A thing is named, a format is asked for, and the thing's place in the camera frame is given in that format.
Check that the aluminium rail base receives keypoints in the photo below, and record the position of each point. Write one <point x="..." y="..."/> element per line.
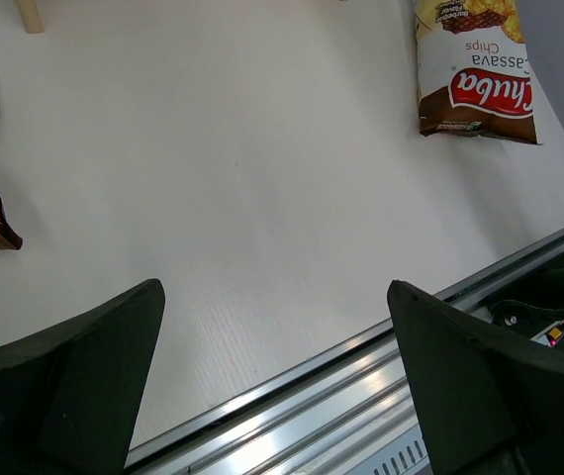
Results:
<point x="324" y="416"/>

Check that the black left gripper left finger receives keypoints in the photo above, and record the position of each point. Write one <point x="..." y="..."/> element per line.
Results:
<point x="70" y="394"/>

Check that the right Chuba cassava chips bag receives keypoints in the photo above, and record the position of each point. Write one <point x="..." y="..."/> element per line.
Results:
<point x="474" y="77"/>

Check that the wooden two-tier shelf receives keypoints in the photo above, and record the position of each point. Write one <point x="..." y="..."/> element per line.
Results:
<point x="30" y="16"/>

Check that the white slotted cable duct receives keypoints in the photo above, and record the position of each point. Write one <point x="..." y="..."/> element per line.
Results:
<point x="405" y="455"/>

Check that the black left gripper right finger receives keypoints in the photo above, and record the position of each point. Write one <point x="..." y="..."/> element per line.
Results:
<point x="488" y="401"/>

